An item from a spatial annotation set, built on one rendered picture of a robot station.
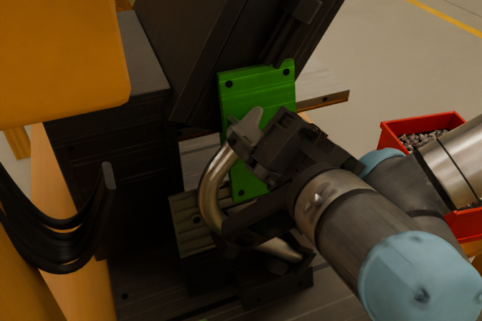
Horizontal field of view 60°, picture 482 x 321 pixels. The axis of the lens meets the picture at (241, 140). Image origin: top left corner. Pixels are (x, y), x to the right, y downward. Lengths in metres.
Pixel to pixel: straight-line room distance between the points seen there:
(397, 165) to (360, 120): 2.20
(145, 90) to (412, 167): 0.36
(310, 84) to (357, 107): 1.98
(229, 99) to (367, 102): 2.31
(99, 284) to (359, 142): 1.92
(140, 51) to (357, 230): 0.49
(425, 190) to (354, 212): 0.14
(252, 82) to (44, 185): 0.62
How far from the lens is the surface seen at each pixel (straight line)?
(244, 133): 0.52
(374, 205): 0.35
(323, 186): 0.38
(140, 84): 0.62
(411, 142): 1.13
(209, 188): 0.58
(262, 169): 0.45
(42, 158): 1.12
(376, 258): 0.32
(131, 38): 0.76
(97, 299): 0.82
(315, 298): 0.77
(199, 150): 1.01
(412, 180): 0.47
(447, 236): 0.45
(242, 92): 0.58
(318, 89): 0.81
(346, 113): 2.72
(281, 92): 0.61
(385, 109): 2.82
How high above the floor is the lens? 1.56
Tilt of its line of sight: 40 degrees down
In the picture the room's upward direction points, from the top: straight up
